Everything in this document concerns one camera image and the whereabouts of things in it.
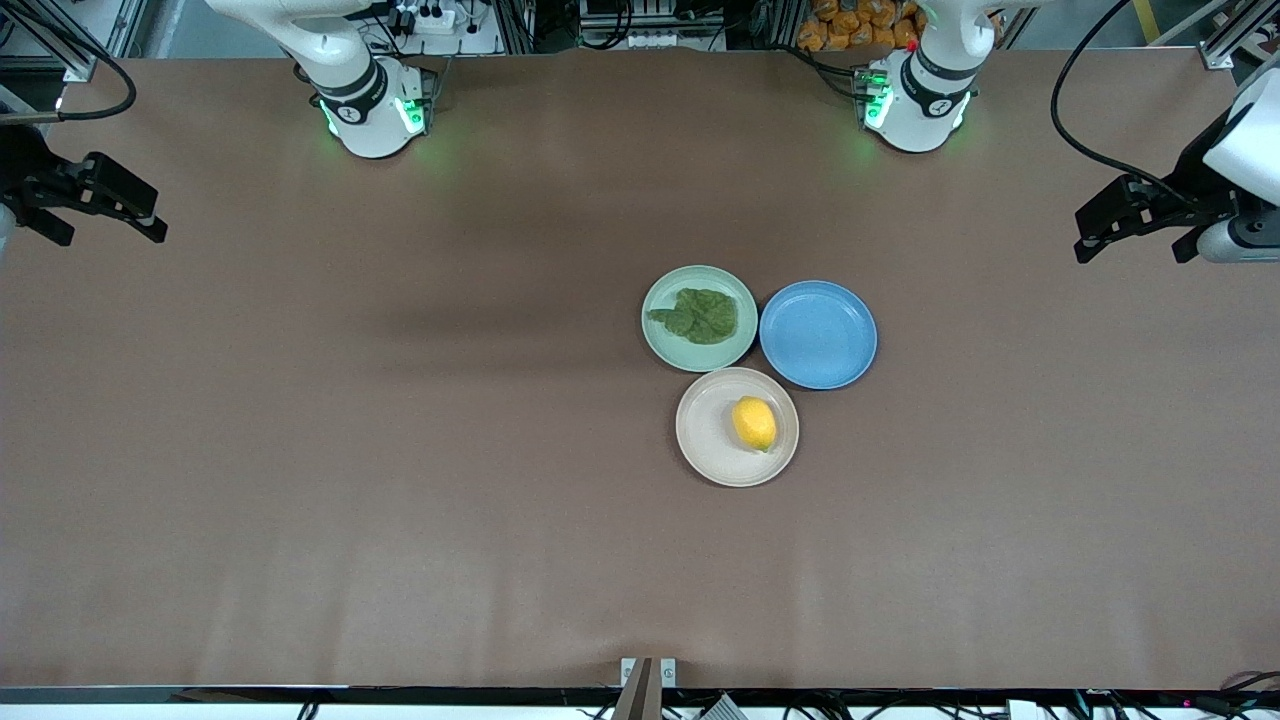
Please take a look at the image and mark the yellow lemon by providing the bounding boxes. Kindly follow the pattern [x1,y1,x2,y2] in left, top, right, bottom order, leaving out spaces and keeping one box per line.
[731,396,778,453]

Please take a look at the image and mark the green lettuce leaf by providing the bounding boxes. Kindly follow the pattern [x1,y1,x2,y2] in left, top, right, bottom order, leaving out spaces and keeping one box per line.
[647,288,740,347]

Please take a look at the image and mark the bag of orange snacks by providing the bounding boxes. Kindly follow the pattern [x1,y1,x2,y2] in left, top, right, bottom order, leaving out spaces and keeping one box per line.
[797,0,926,54]

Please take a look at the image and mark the blue plate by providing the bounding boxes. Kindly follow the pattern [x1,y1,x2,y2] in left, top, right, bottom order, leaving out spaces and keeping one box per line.
[759,280,878,390]

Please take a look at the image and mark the white power strip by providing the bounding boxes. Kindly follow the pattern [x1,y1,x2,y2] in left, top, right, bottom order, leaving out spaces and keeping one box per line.
[385,0,471,37]

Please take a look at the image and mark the beige plate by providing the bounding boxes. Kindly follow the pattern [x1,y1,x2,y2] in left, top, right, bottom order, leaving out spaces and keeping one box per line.
[675,367,800,488]

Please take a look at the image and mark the light green plate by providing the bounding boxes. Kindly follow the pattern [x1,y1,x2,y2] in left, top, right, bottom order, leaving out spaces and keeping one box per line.
[641,265,759,373]

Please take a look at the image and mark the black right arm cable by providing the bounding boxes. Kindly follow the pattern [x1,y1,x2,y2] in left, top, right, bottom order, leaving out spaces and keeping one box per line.
[0,25,138,123]

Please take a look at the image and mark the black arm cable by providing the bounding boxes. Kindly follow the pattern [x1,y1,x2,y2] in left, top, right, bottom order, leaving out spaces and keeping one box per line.
[0,25,138,123]
[1049,0,1197,202]

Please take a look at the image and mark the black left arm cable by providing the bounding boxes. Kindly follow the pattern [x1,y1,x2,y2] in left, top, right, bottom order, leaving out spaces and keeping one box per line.
[1049,0,1197,202]

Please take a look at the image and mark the aluminium frame profile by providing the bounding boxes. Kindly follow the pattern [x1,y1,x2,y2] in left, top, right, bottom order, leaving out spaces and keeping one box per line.
[1198,0,1280,72]
[0,0,151,83]

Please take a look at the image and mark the small metal bracket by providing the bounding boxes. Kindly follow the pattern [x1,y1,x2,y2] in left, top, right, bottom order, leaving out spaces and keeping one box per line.
[620,657,678,690]

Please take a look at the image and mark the brown camera pole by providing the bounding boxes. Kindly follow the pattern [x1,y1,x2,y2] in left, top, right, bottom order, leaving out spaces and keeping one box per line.
[611,658,664,720]

